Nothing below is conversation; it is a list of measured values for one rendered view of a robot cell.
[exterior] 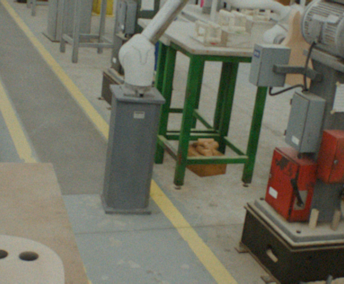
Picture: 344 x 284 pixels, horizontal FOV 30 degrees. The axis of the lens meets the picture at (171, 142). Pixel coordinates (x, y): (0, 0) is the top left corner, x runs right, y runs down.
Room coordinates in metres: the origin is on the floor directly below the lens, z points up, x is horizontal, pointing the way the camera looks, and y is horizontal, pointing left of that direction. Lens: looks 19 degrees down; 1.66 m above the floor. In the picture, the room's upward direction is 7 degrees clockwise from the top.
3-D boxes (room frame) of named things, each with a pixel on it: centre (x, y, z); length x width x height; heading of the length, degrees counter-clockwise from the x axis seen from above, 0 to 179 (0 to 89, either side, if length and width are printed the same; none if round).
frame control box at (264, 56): (3.20, -0.49, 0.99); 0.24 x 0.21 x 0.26; 23
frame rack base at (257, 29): (4.32, -0.43, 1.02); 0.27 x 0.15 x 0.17; 23
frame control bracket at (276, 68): (3.22, -0.54, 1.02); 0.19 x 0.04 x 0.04; 113
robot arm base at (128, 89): (3.58, 0.23, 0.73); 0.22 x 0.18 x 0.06; 15
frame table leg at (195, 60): (3.94, -0.08, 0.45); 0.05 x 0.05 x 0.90; 23
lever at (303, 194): (2.95, -0.64, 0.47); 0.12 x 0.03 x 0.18; 113
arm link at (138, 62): (3.61, 0.24, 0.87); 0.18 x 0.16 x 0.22; 17
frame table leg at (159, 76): (4.45, 0.14, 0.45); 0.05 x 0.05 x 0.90; 23
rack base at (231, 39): (4.26, -0.29, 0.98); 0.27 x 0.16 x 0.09; 23
